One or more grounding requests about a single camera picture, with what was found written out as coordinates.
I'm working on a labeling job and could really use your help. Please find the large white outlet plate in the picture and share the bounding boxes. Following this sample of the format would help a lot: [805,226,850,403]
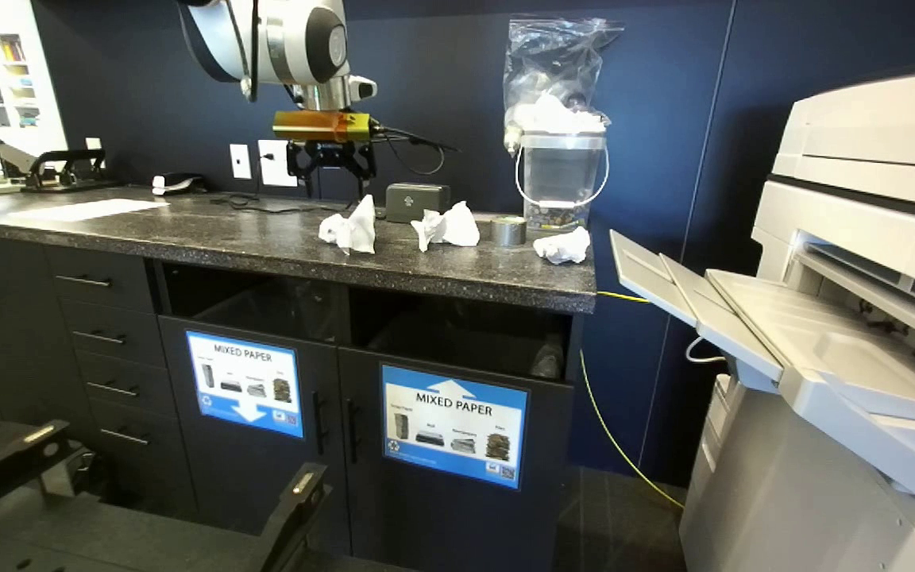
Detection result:
[255,136,302,192]

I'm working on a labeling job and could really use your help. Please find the clear plastic bucket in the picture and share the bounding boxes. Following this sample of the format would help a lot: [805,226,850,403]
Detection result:
[511,130,613,240]

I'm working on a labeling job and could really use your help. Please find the black metal stand frame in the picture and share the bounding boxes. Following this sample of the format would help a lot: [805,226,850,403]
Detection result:
[0,416,335,572]

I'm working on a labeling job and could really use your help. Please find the black paper trimmer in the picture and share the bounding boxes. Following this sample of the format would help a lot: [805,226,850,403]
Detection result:
[0,124,115,200]

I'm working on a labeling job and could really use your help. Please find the white bookshelf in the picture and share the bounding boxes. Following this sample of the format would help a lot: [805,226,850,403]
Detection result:
[0,0,71,162]

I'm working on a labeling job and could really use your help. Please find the white printer cable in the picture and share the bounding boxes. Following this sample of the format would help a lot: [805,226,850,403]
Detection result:
[682,334,734,370]

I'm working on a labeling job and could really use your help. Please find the dark bin door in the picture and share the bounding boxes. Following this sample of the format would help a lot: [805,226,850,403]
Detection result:
[338,346,578,572]
[156,316,348,552]

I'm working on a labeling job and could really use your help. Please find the blue label with up arrow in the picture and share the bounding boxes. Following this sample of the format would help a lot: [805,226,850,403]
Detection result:
[380,364,531,494]

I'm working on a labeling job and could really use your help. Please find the blue label with down arrow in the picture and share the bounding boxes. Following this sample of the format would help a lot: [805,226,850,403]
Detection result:
[180,327,308,443]

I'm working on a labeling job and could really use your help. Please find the long white paper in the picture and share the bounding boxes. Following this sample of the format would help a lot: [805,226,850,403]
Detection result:
[314,192,383,260]

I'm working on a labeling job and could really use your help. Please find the white tissue wad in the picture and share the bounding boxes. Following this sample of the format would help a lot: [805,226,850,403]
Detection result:
[510,93,611,139]

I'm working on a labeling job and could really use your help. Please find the small white wall plate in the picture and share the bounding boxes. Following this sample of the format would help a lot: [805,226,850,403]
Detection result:
[226,139,255,185]

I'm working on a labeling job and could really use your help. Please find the grey power adapter box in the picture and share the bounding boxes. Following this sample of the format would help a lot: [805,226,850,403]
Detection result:
[383,178,454,226]

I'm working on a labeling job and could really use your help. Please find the clear plastic bag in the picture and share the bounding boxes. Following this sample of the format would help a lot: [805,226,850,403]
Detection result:
[502,13,627,139]

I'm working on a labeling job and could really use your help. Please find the flat crumpled white paper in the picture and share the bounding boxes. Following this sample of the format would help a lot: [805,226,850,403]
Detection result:
[531,222,596,267]

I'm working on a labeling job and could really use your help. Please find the dark counter cabinet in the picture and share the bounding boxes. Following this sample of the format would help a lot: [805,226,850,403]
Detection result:
[0,226,598,572]

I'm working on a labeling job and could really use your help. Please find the dark cabinet drawer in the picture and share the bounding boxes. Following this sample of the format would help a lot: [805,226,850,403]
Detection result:
[59,311,168,370]
[41,250,159,320]
[86,407,192,503]
[73,360,180,416]

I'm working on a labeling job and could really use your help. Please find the white office printer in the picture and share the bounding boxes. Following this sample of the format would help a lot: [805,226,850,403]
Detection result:
[608,67,915,572]

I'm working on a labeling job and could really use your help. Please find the orange wrist camera bar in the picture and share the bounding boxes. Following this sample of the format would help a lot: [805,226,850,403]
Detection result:
[272,107,380,145]

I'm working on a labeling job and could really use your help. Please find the yellow cable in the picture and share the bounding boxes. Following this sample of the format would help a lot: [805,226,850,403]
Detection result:
[575,287,691,516]

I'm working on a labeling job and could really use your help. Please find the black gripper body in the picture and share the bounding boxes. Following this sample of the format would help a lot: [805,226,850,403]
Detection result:
[299,136,368,178]

